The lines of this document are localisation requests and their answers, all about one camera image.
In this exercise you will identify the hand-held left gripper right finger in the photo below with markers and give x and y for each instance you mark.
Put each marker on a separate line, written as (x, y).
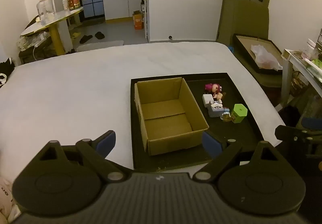
(211, 144)

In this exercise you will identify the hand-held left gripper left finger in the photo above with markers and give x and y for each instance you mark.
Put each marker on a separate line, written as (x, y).
(105, 143)

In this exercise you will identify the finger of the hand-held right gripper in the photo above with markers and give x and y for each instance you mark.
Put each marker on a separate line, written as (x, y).
(313, 123)
(289, 133)

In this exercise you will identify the black tray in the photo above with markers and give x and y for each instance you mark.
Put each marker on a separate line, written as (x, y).
(226, 138)

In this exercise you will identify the white charger adapter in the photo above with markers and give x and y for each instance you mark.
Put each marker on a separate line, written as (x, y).
(207, 100)

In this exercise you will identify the brown cardboard box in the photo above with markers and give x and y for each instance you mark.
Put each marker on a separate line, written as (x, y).
(166, 115)

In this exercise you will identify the small amber bottle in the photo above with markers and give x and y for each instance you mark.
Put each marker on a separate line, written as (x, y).
(226, 116)

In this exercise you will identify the grey block toy figure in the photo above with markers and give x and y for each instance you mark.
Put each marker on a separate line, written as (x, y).
(215, 110)

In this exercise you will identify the green hexagonal container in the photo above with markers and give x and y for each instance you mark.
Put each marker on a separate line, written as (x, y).
(239, 113)

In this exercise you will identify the pink hair doll figure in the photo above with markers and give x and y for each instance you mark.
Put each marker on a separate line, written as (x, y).
(211, 88)

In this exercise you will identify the white shelf rack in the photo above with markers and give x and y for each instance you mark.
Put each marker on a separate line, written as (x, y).
(293, 62)

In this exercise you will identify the white plastic bag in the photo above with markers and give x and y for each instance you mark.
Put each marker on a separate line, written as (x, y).
(265, 59)

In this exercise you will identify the black flat box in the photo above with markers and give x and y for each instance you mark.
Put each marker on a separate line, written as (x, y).
(241, 50)

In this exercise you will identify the grey floor mat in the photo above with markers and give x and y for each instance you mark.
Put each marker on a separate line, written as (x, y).
(100, 45)

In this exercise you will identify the black slipper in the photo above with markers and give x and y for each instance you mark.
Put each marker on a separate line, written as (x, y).
(100, 35)
(86, 39)

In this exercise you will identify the yellow slipper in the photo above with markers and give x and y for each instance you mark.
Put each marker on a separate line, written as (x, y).
(75, 35)

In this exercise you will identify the pale printed cloth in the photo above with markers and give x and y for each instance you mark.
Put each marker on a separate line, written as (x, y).
(5, 196)

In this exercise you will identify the black bag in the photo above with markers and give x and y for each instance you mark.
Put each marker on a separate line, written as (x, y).
(6, 68)

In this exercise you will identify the orange box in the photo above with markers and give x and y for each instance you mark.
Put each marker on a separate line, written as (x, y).
(137, 21)

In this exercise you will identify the round table with yellow leg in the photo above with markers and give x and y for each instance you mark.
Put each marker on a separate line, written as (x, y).
(54, 19)

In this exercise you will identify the white cabinet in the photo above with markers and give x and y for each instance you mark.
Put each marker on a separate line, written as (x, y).
(120, 2)

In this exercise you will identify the black spray bottle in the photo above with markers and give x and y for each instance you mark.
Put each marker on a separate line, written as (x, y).
(142, 5)

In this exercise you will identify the clear water jug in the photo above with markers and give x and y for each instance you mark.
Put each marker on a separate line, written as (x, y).
(45, 7)

